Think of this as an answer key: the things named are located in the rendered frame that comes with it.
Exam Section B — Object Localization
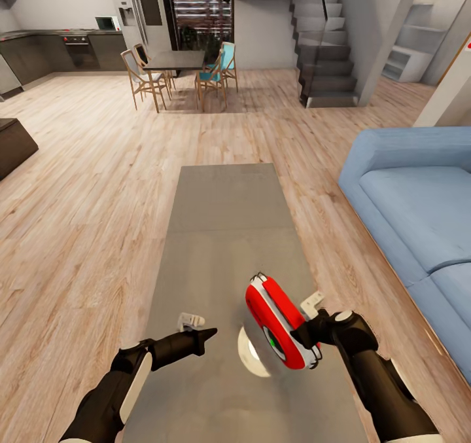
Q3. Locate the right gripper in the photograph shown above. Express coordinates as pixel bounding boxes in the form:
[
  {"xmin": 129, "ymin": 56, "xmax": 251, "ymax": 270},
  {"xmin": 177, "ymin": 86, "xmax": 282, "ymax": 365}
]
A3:
[{"xmin": 290, "ymin": 309, "xmax": 330, "ymax": 349}]

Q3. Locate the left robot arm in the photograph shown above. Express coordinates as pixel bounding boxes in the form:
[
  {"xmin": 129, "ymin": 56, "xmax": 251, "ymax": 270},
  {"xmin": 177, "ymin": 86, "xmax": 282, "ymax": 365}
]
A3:
[{"xmin": 60, "ymin": 313, "xmax": 217, "ymax": 443}]

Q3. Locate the radio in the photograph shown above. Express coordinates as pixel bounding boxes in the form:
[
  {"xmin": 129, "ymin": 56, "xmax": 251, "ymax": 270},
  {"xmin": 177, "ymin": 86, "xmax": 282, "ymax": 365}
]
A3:
[{"xmin": 245, "ymin": 274, "xmax": 321, "ymax": 370}]

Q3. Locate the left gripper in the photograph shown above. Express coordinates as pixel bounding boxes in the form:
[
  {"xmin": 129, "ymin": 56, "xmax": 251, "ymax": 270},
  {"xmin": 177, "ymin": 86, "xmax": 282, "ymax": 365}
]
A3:
[{"xmin": 165, "ymin": 328, "xmax": 217, "ymax": 364}]

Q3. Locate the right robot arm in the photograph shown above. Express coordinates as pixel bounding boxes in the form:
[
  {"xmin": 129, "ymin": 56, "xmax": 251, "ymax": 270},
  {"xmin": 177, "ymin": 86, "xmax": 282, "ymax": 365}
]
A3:
[{"xmin": 290, "ymin": 291, "xmax": 445, "ymax": 443}]

